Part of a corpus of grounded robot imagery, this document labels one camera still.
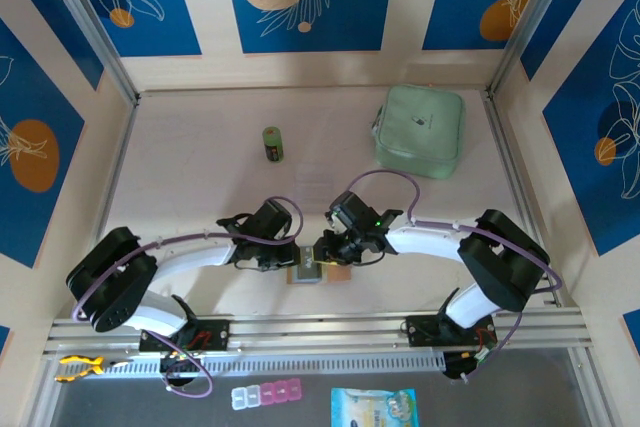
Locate slotted grey cable duct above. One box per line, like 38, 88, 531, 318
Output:
107, 351, 447, 376

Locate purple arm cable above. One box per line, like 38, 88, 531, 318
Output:
72, 195, 305, 401
343, 169, 562, 383

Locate light blue snack packet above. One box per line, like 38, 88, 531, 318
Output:
330, 386, 419, 427

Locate green can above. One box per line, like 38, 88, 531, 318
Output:
261, 125, 287, 164

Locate mint green zipper pouch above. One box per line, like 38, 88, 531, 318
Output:
370, 84, 467, 181

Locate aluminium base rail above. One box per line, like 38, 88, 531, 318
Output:
42, 310, 596, 359

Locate white pink pill organizer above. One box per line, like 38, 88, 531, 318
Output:
230, 377, 304, 412

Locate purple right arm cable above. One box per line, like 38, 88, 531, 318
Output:
343, 169, 562, 383

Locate aluminium table edge bar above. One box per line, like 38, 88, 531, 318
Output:
483, 89, 564, 309
92, 96, 140, 273

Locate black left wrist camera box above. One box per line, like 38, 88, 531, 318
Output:
249, 199, 294, 241

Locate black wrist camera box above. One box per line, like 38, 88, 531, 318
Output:
327, 190, 377, 234
249, 199, 294, 241

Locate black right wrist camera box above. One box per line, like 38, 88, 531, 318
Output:
327, 190, 377, 234

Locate aluminium frame post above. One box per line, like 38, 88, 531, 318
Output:
487, 0, 581, 98
37, 0, 140, 104

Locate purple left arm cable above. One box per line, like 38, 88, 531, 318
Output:
72, 195, 305, 401

